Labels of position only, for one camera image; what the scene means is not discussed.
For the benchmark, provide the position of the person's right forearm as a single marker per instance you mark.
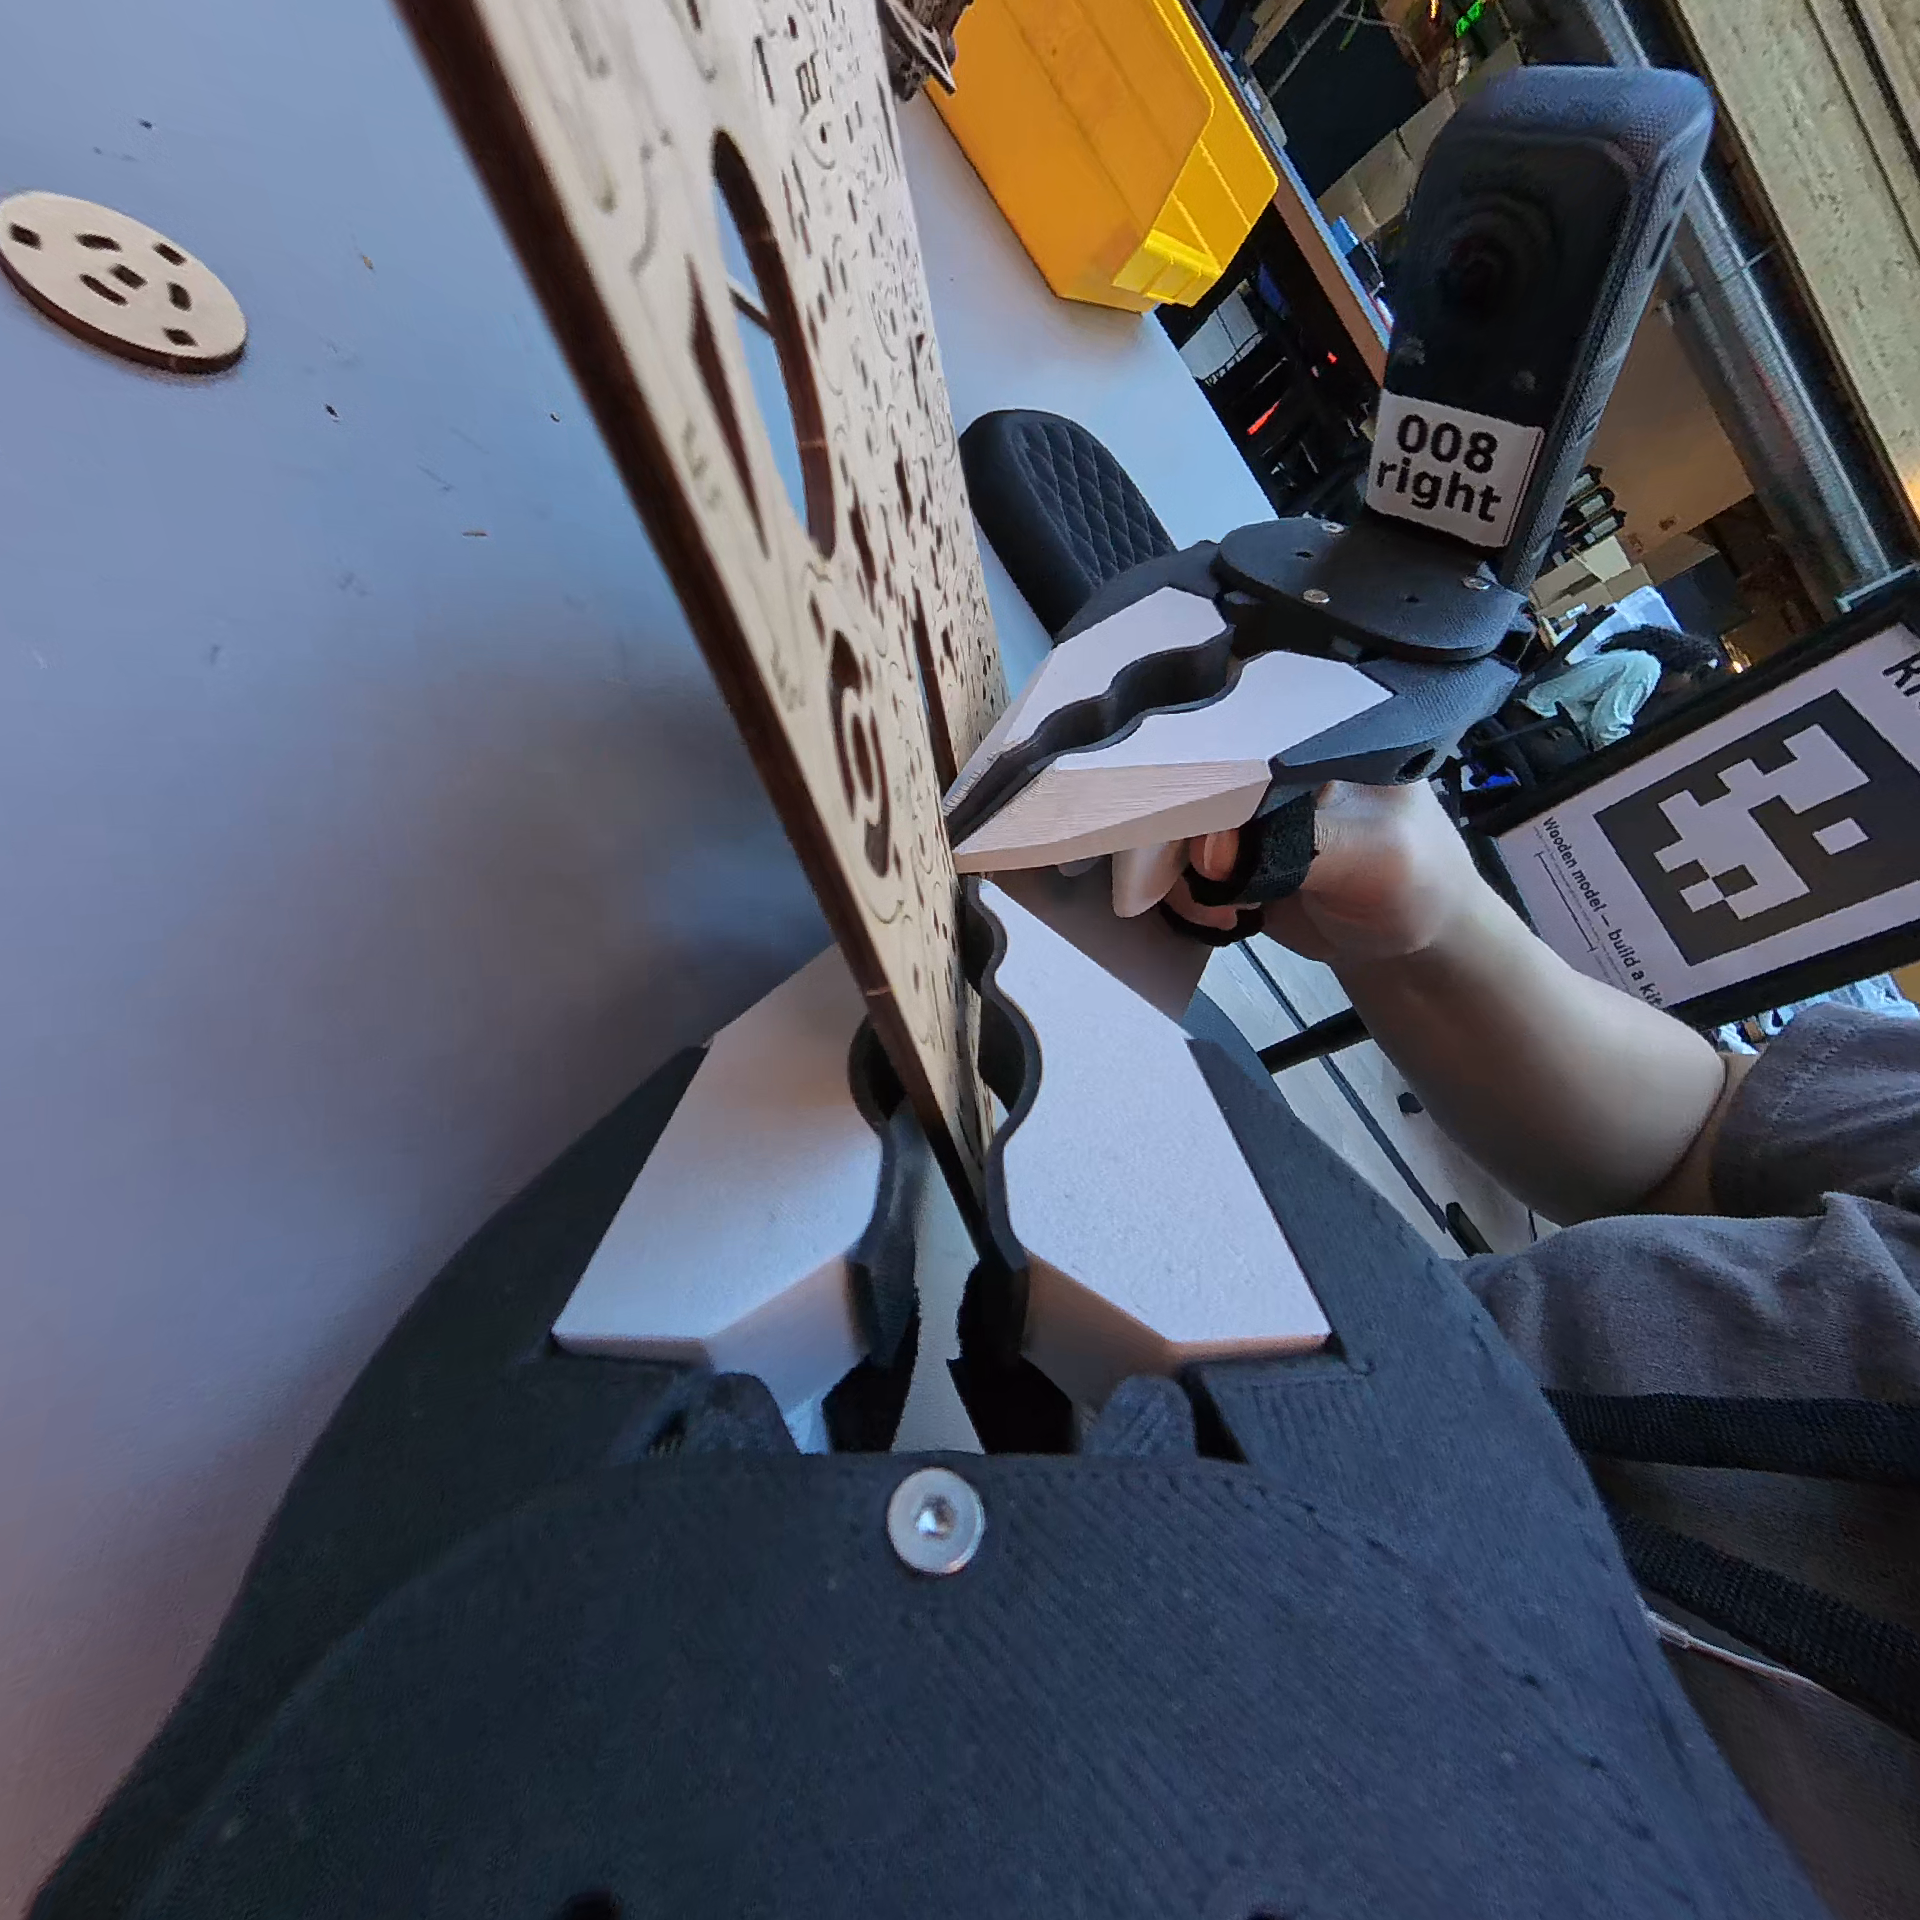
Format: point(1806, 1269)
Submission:
point(1547, 1080)

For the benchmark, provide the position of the round slotted wooden disc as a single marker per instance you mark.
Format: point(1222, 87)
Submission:
point(130, 285)

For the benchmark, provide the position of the laser-cut wooden parts sheet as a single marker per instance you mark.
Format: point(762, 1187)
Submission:
point(630, 301)

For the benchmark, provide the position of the person's right hand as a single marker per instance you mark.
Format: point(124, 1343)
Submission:
point(1396, 886)

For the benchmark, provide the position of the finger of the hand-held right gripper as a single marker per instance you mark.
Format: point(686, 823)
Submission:
point(1119, 639)
point(1142, 803)

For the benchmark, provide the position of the person's grey shirt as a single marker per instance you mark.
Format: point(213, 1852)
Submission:
point(1725, 1319)

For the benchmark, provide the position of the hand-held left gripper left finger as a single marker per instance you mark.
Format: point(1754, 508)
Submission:
point(734, 1214)

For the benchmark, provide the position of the yellow plastic bin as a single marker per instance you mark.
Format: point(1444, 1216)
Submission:
point(1095, 135)

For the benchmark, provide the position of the assembled wooden model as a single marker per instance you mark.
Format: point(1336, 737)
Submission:
point(917, 45)

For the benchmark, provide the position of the framed marker sign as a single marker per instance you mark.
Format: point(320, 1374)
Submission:
point(1771, 840)

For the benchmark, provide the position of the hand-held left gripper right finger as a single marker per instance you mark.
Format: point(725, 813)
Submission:
point(1155, 1200)

